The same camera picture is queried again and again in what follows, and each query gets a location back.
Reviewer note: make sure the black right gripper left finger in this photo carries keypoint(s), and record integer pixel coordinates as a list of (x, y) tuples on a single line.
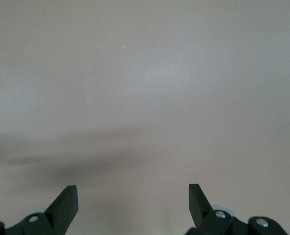
[(59, 213)]

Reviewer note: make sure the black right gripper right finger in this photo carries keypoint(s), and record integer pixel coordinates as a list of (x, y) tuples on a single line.
[(198, 208)]

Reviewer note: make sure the brown table cover mat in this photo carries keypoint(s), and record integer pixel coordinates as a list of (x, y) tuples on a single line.
[(159, 98)]

